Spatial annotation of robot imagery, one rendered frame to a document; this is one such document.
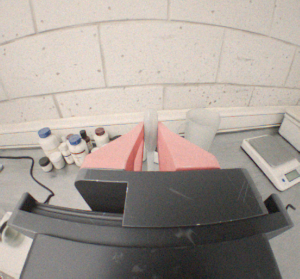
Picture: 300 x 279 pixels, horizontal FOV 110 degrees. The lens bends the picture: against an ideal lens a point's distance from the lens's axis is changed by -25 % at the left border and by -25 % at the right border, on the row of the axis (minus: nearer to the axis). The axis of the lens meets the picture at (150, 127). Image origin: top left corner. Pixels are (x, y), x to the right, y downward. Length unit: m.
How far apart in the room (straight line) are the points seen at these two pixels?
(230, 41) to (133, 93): 0.43
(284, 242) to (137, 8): 0.81
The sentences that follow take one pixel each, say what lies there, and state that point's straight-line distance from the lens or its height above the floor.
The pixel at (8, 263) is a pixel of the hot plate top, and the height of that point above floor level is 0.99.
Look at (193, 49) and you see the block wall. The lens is 0.57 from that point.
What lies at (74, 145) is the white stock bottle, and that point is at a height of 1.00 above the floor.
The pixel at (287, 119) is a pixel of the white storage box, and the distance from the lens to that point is 0.91.
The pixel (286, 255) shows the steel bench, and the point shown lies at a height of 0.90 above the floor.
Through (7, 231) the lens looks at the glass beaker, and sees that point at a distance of 0.37.
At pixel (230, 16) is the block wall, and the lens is 0.64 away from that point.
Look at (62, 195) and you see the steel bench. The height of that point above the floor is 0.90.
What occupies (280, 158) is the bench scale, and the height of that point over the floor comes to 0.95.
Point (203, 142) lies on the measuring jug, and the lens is 0.52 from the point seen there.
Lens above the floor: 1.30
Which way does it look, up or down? 35 degrees down
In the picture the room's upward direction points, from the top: straight up
